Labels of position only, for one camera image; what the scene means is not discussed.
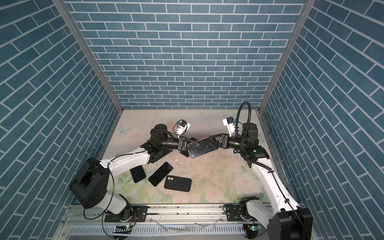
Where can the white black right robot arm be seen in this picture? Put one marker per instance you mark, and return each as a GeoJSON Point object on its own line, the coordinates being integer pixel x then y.
{"type": "Point", "coordinates": [270, 186]}

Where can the black case dual camera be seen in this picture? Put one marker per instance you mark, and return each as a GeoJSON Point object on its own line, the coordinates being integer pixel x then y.
{"type": "Point", "coordinates": [176, 183]}

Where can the aluminium corner post right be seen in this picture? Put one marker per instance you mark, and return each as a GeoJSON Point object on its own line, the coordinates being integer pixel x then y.
{"type": "Point", "coordinates": [303, 16]}

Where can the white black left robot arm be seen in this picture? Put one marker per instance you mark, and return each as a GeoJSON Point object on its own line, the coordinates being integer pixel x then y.
{"type": "Point", "coordinates": [90, 184]}

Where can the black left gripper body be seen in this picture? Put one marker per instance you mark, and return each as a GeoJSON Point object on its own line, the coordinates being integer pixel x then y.
{"type": "Point", "coordinates": [173, 144]}

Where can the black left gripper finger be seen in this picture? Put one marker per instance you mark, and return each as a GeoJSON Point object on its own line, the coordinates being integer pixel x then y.
{"type": "Point", "coordinates": [189, 147]}
{"type": "Point", "coordinates": [191, 142]}

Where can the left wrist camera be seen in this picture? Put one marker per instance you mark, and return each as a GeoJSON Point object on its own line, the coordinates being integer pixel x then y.
{"type": "Point", "coordinates": [182, 127]}

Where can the aluminium corner post left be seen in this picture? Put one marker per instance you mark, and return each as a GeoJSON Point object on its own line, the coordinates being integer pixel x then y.
{"type": "Point", "coordinates": [78, 36]}

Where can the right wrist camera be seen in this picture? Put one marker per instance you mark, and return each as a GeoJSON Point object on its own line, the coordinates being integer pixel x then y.
{"type": "Point", "coordinates": [230, 125]}

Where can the blue phone black screen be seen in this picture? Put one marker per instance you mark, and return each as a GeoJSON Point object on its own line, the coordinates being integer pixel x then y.
{"type": "Point", "coordinates": [185, 153]}

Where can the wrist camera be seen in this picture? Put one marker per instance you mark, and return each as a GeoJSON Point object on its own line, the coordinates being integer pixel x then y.
{"type": "Point", "coordinates": [230, 125]}
{"type": "Point", "coordinates": [182, 127]}

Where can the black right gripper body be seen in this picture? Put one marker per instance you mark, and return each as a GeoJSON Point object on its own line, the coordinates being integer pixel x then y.
{"type": "Point", "coordinates": [233, 143]}

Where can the black phone face up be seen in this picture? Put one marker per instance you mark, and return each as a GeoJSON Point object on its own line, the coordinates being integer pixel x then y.
{"type": "Point", "coordinates": [160, 174]}

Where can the aluminium corner post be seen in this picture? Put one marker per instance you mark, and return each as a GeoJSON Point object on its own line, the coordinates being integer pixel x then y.
{"type": "Point", "coordinates": [303, 16]}
{"type": "Point", "coordinates": [78, 36]}

